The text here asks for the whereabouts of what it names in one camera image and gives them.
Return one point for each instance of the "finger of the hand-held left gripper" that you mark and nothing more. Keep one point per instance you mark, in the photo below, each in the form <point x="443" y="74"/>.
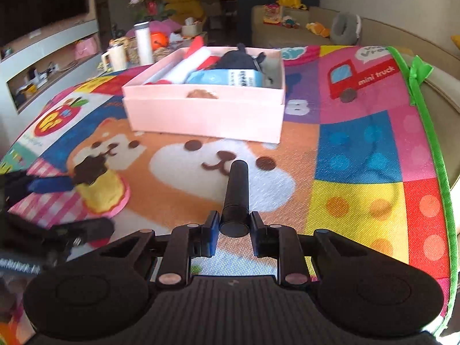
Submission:
<point x="86" y="228"/>
<point x="50" y="184"/>

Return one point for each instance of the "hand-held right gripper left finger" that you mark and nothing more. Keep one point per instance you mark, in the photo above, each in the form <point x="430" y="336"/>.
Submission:
<point x="212" y="237"/>

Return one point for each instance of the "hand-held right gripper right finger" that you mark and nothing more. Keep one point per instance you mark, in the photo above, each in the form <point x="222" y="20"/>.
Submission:
<point x="257" y="237"/>

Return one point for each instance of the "yellow toy cake brown top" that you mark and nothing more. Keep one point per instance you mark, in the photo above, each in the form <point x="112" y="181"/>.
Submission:
<point x="102" y="192"/>

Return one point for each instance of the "black cylinder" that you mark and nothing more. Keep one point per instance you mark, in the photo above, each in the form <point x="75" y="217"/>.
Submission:
<point x="235" y="194"/>

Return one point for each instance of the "pale pink cardboard box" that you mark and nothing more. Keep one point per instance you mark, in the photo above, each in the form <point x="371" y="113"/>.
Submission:
<point x="201" y="118"/>

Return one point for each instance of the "blue white tissue packet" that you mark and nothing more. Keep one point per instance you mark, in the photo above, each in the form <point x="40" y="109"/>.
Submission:
<point x="215" y="77"/>

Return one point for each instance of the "white red tube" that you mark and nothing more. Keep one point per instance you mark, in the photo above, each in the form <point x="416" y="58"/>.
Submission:
<point x="187" y="66"/>

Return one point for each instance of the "dark grey plush toy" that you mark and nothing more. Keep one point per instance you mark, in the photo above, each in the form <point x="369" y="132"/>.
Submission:
<point x="233" y="61"/>

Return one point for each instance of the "colourful printed play mat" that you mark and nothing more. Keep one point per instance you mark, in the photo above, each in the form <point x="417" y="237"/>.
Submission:
<point x="359" y="158"/>

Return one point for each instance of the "pink gift bag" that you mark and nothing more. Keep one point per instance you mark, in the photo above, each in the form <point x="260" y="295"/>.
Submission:
<point x="86" y="48"/>

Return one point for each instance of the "cream mug with lid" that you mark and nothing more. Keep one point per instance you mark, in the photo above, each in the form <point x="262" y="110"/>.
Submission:
<point x="116" y="57"/>

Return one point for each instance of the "clear snack jar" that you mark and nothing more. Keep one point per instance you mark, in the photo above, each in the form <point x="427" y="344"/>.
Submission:
<point x="133" y="53"/>

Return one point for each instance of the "white thermos bottle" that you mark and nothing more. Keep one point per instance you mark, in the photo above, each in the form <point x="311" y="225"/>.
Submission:
<point x="143" y="45"/>

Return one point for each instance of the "black television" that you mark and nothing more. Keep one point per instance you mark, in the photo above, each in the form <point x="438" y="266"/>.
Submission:
<point x="39" y="3"/>

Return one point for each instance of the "orange pumpkin bucket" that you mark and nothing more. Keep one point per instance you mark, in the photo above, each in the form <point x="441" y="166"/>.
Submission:
<point x="160" y="39"/>

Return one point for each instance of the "white coffee table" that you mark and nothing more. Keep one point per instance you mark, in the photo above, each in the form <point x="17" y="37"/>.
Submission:
<point x="172" y="48"/>

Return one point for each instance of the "pink cloth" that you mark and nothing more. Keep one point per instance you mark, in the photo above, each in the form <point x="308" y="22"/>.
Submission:
<point x="165" y="27"/>

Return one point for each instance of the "pink orchid plant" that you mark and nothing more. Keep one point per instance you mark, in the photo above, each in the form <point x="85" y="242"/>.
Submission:
<point x="149" y="0"/>

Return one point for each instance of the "cream tissue box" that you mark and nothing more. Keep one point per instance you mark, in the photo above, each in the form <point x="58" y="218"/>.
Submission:
<point x="192" y="28"/>

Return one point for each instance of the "orange plush toy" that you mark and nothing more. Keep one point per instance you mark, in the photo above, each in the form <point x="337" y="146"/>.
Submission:
<point x="318" y="29"/>

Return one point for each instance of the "small plush doll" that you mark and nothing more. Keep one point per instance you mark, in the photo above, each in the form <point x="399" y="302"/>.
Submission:
<point x="290" y="22"/>

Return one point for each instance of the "pink toy package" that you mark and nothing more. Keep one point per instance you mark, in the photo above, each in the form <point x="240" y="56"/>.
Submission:
<point x="273" y="14"/>

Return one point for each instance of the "grey neck pillow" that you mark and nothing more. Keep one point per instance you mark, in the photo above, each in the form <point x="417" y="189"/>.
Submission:
<point x="343" y="28"/>

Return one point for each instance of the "yellow armchair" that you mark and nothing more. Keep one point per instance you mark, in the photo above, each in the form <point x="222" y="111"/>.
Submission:
<point x="187" y="1"/>

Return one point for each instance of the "beige sofa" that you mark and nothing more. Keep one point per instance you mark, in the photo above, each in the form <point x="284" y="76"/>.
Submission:
<point x="388" y="32"/>

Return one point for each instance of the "small yellow cushion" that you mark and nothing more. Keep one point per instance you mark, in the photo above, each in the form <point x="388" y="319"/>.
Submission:
<point x="456" y="42"/>

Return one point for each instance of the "white wall shelf cabinet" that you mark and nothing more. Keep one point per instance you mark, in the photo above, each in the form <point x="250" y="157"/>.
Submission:
<point x="54" y="39"/>

